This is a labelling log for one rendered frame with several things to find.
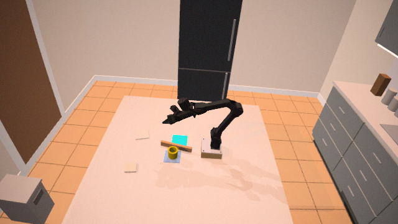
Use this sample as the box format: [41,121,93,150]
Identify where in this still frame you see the orange wooden plank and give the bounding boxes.
[160,140,192,153]

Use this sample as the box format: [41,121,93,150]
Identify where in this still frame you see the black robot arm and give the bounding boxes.
[170,98,244,150]

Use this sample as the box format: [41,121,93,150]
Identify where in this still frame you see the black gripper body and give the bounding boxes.
[167,110,186,125]

